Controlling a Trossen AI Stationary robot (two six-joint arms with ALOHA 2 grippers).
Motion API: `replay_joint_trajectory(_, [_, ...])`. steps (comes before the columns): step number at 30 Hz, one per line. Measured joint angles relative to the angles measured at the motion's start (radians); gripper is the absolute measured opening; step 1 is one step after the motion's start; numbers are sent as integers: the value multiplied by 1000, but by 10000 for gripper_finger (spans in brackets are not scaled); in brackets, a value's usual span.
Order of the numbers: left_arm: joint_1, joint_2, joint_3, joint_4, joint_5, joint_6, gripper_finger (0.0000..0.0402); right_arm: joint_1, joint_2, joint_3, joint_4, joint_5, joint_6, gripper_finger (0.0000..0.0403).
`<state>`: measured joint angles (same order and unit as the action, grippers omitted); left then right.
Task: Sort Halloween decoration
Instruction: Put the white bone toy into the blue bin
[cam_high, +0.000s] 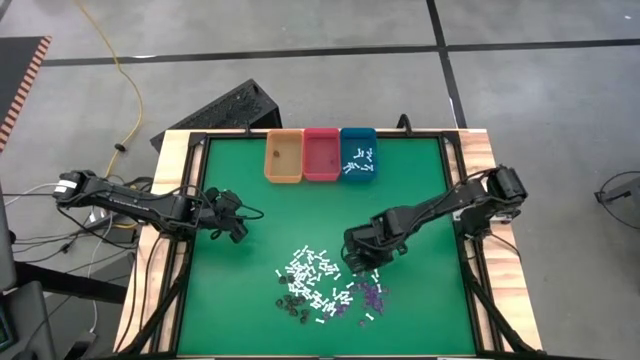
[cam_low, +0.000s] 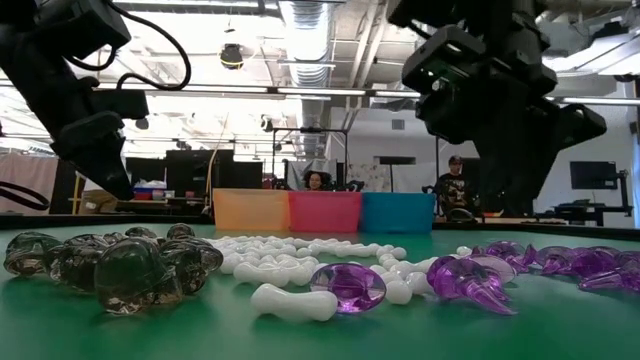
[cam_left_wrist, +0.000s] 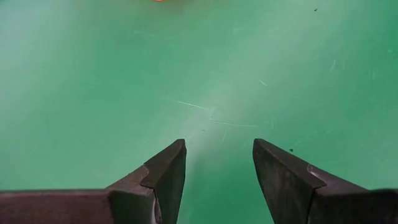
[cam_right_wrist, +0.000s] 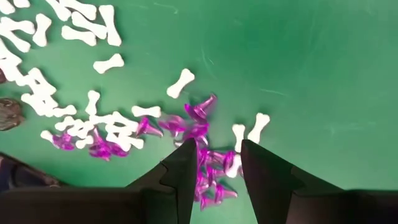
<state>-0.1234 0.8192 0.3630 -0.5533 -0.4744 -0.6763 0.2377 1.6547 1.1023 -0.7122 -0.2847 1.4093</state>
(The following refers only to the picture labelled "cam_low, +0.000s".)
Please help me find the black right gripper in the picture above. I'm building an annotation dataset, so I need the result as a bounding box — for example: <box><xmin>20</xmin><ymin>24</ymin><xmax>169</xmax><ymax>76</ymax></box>
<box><xmin>417</xmin><ymin>54</ymin><xmax>607</xmax><ymax>201</ymax></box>

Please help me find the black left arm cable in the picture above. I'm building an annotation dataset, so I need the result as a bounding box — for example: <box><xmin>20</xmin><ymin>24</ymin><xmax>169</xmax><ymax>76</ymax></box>
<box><xmin>67</xmin><ymin>0</ymin><xmax>193</xmax><ymax>99</ymax></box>

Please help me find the pink curtain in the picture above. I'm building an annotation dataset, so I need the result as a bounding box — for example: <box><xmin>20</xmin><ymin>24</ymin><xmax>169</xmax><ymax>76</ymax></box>
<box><xmin>0</xmin><ymin>149</ymin><xmax>59</xmax><ymax>216</ymax></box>

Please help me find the person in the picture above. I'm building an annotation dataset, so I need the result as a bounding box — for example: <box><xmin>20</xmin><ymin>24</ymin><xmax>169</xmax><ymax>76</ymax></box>
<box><xmin>433</xmin><ymin>154</ymin><xmax>479</xmax><ymax>221</ymax></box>
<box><xmin>302</xmin><ymin>170</ymin><xmax>331</xmax><ymax>193</ymax></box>

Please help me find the black computer monitor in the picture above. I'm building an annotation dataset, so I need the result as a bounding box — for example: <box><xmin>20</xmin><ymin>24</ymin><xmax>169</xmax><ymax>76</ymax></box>
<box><xmin>569</xmin><ymin>160</ymin><xmax>619</xmax><ymax>190</ymax></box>

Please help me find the black ceiling dome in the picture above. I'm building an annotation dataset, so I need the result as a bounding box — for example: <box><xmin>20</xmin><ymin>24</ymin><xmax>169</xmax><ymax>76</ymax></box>
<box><xmin>219</xmin><ymin>43</ymin><xmax>245</xmax><ymax>71</ymax></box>

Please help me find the black frame stand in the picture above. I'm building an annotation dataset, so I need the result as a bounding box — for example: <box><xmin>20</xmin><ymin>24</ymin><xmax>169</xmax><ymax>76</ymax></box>
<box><xmin>271</xmin><ymin>126</ymin><xmax>350</xmax><ymax>192</ymax></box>

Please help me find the ribbed silver air duct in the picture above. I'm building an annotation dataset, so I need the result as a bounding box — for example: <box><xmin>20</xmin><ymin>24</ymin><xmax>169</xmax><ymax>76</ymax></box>
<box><xmin>277</xmin><ymin>0</ymin><xmax>336</xmax><ymax>89</ymax></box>

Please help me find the black desk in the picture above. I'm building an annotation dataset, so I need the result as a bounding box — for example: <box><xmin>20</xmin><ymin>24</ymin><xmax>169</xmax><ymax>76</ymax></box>
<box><xmin>534</xmin><ymin>169</ymin><xmax>635</xmax><ymax>229</ymax></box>

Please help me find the blue plastic bin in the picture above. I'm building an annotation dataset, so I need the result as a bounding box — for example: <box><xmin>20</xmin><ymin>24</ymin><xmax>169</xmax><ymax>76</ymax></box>
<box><xmin>360</xmin><ymin>192</ymin><xmax>436</xmax><ymax>235</ymax></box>

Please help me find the pink plastic bin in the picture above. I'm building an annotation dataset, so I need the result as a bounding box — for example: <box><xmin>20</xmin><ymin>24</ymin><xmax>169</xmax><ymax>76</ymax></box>
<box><xmin>287</xmin><ymin>190</ymin><xmax>364</xmax><ymax>234</ymax></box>

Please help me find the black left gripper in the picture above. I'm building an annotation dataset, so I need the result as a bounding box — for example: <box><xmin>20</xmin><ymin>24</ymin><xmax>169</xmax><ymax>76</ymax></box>
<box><xmin>0</xmin><ymin>49</ymin><xmax>150</xmax><ymax>201</ymax></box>

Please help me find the orange plastic bin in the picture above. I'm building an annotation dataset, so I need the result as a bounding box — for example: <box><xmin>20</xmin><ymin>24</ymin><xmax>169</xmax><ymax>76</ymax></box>
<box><xmin>213</xmin><ymin>188</ymin><xmax>291</xmax><ymax>232</ymax></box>

